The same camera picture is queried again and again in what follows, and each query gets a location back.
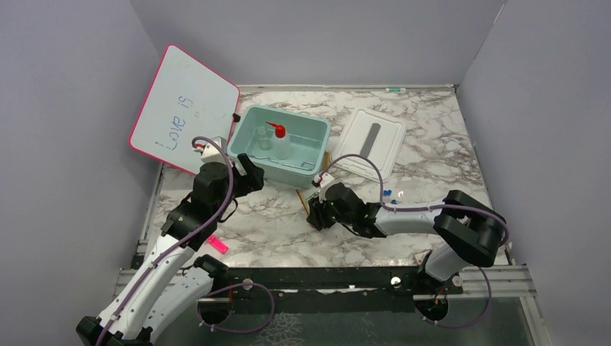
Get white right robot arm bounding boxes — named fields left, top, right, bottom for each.
left=307, top=182, right=509, bottom=293

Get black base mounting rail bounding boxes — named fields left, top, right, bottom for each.
left=131, top=255, right=464, bottom=316

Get red plastic dropper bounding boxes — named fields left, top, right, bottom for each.
left=296, top=190, right=310, bottom=216

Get pink framed whiteboard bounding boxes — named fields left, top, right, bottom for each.
left=128, top=45, right=240, bottom=174

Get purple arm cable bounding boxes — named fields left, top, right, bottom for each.
left=312, top=154, right=511, bottom=330
left=94, top=136, right=276, bottom=346

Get pink highlighter marker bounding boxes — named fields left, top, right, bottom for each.
left=206, top=235, right=228, bottom=254

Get white squeeze bottle red nozzle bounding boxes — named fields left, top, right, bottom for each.
left=266, top=121, right=291, bottom=160

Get small clear glass jar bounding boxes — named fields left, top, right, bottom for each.
left=256, top=125, right=272, bottom=151

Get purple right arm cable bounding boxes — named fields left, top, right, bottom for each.
left=312, top=154, right=511, bottom=330

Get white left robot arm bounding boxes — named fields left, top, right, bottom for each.
left=76, top=154, right=264, bottom=345

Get teal plastic bin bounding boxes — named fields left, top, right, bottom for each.
left=227, top=105, right=331, bottom=187

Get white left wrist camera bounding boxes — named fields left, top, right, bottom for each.
left=194, top=137, right=227, bottom=164

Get white plastic bin lid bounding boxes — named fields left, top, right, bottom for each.
left=331, top=108, right=407, bottom=182

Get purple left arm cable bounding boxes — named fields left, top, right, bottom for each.
left=94, top=136, right=276, bottom=346

